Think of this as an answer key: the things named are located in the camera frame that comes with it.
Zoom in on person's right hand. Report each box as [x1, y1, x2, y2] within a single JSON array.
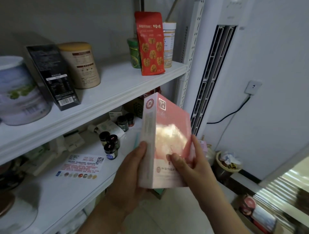
[[169, 135, 220, 201]]

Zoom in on person's left hand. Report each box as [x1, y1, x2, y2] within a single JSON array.
[[104, 141, 148, 218]]

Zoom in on pink cherry blossom box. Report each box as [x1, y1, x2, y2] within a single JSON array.
[[137, 93, 192, 189]]

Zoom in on red canister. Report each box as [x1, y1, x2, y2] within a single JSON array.
[[241, 195, 257, 213]]

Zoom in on brown cardboard box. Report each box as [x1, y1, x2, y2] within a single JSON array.
[[237, 193, 281, 234]]

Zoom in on white metal shelving unit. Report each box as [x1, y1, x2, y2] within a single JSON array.
[[0, 0, 203, 234]]

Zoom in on beige ribbed canister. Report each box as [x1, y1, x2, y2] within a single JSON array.
[[58, 42, 101, 89]]

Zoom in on black box yellow print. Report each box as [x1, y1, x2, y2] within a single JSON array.
[[14, 33, 81, 112]]

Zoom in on red patterned bag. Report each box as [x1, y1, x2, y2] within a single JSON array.
[[134, 12, 166, 76]]

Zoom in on large white green milk tin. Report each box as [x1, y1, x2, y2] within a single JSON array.
[[0, 56, 52, 126]]

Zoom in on waste basket with rubbish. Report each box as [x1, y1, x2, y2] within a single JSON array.
[[215, 151, 243, 174]]

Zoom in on white colourful sticker sheet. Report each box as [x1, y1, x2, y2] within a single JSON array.
[[55, 153, 105, 180]]

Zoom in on green canister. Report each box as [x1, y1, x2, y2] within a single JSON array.
[[127, 38, 142, 69]]

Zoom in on white striped canister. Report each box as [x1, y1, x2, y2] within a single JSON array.
[[163, 22, 177, 68]]

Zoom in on white standing air conditioner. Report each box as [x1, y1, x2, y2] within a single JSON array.
[[183, 0, 257, 138]]

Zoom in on black wall cable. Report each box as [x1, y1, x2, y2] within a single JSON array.
[[207, 95, 252, 125]]

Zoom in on white wall socket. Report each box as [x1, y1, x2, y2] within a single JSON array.
[[244, 79, 263, 95]]

